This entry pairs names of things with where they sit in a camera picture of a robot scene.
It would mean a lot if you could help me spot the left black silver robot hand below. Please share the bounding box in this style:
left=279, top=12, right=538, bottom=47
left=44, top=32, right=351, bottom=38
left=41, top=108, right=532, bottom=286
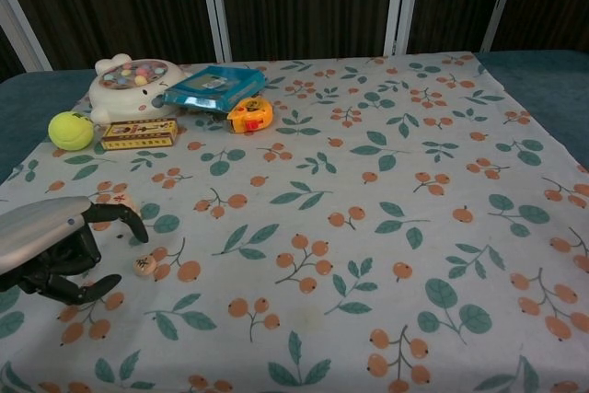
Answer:
left=0, top=194, right=150, bottom=306

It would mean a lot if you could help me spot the yellow tennis ball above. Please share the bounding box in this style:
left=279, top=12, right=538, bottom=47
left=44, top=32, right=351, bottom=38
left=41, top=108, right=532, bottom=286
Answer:
left=48, top=110, right=95, bottom=152

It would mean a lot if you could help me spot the gold brown card box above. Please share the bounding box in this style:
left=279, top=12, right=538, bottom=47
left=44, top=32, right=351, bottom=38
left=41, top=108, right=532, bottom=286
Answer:
left=98, top=117, right=179, bottom=152

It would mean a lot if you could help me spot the white fishing game toy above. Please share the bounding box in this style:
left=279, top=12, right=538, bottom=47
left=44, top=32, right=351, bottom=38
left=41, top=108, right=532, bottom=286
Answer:
left=88, top=52, right=194, bottom=125

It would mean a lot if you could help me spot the blue plastic wrapped pack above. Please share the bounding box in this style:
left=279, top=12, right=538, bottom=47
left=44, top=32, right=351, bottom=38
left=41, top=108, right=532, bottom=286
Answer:
left=161, top=64, right=269, bottom=114

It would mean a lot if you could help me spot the floral berry print tablecloth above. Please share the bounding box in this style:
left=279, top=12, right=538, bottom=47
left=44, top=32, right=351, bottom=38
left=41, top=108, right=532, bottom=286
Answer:
left=0, top=52, right=589, bottom=393

